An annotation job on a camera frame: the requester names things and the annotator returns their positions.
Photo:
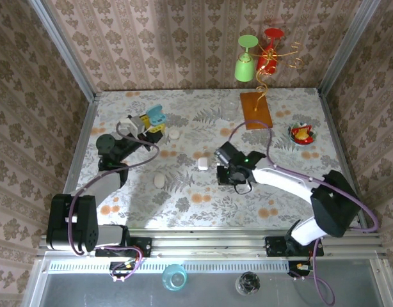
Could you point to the white round earbud case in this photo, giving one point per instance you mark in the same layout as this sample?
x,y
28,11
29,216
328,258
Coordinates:
x,y
174,134

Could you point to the white square earbud case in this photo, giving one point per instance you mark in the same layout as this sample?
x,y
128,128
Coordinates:
x,y
203,163

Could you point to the white oval earbud case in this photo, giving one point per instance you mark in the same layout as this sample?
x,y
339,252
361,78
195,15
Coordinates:
x,y
159,180

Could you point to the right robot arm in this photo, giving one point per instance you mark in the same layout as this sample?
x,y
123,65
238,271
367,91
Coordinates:
x,y
279,179

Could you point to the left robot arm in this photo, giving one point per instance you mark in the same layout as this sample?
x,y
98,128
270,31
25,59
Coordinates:
x,y
110,184

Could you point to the clear glass tumbler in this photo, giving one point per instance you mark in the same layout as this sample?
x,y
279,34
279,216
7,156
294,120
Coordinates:
x,y
229,107

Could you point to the red yellow wrapped candy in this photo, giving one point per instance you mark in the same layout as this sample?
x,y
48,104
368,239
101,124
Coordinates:
x,y
302,132

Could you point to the small glass candy dish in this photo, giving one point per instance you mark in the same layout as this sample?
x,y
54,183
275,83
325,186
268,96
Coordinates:
x,y
312,138

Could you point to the green wine glass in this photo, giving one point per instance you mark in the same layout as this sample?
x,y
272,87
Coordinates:
x,y
244,68

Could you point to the dark glass cup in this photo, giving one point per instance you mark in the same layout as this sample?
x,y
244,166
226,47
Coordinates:
x,y
247,283

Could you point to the teal glass cup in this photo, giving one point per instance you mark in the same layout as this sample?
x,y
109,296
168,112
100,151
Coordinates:
x,y
174,277

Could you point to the red wine glass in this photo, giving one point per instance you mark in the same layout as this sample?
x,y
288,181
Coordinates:
x,y
274,33

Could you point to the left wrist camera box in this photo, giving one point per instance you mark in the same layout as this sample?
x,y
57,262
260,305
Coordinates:
x,y
134,125

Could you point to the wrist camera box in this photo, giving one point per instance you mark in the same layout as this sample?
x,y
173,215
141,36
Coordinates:
x,y
226,153
134,125

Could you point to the aluminium table side rail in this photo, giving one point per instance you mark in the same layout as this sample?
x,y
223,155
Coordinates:
x,y
327,112
84,134

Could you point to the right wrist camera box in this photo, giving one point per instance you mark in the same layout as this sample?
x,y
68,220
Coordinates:
x,y
226,153

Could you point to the aluminium front mounting rail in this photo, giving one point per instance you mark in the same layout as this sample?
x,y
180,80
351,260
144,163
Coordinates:
x,y
209,243

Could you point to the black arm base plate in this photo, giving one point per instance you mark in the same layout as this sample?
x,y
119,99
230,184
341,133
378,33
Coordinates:
x,y
273,246
145,246

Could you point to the black connector bracket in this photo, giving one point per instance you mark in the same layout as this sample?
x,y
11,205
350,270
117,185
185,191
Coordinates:
x,y
294,272
118,270

